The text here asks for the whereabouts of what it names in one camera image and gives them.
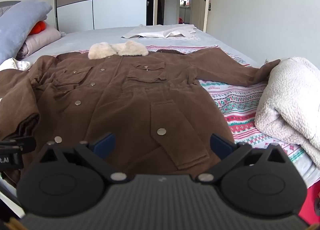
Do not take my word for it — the white flat cloth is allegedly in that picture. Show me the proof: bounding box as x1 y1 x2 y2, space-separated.
121 23 200 41

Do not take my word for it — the grey headboard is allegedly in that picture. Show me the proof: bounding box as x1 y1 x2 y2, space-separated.
0 1 22 16

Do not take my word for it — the blue pillow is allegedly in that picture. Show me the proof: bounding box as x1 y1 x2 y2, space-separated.
0 0 53 64

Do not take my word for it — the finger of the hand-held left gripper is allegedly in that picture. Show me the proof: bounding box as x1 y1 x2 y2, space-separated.
0 136 37 153

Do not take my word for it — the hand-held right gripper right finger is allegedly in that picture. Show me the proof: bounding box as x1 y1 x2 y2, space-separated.
196 133 288 184

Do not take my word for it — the white quilted cloth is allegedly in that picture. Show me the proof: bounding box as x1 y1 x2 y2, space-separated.
0 58 32 71

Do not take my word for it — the orange red cushion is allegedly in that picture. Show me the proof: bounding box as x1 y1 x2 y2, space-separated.
28 20 48 36

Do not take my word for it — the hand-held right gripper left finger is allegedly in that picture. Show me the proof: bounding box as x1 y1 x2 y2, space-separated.
37 133 129 184

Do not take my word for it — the white door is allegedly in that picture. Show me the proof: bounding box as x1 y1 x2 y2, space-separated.
192 0 213 32

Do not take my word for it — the hanging dark garment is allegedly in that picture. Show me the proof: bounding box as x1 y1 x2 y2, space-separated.
146 0 160 25

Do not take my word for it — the brown coat with fur collar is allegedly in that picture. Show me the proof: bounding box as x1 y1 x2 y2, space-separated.
0 40 281 183

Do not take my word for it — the bed with grey sheet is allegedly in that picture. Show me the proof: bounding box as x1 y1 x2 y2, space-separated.
0 24 320 218

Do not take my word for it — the pink pillow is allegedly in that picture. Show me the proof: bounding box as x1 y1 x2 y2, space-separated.
15 25 62 61

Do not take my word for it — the red mat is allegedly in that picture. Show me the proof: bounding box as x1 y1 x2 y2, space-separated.
297 184 320 228

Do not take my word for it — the red green patterned blanket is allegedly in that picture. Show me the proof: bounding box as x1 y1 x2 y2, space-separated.
75 45 307 164

